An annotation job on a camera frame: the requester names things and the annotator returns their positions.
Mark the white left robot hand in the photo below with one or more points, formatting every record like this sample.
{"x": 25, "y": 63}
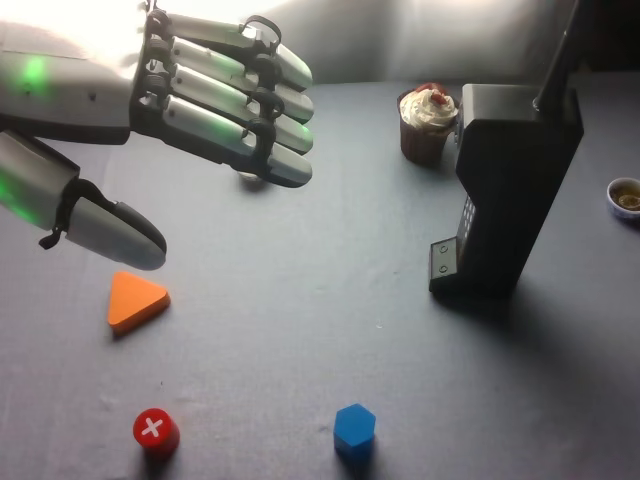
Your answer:
{"x": 75, "y": 95}

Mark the black radio with antenna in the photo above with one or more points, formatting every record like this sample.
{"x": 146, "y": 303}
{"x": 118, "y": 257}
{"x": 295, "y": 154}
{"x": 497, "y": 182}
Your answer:
{"x": 510, "y": 200}

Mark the orange triangle block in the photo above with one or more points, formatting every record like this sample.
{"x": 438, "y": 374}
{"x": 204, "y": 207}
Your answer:
{"x": 135, "y": 305}

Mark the grey table cloth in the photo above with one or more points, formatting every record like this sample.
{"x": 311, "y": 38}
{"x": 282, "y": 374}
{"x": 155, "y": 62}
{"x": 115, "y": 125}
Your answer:
{"x": 300, "y": 300}

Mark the white curtain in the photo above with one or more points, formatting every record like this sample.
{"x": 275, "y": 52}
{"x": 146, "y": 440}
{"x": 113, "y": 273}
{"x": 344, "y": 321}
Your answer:
{"x": 400, "y": 40}

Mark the red cylinder block white cross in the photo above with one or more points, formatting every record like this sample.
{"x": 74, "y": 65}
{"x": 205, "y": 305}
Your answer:
{"x": 155, "y": 435}

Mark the toy cupcake with cream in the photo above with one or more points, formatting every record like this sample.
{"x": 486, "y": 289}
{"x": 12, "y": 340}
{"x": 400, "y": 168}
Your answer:
{"x": 425, "y": 135}

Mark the blue hexagon block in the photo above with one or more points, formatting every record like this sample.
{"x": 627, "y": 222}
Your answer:
{"x": 355, "y": 430}

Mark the small bowl of green soup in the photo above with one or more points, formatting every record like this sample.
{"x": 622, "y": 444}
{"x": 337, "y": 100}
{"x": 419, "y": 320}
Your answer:
{"x": 622, "y": 210}

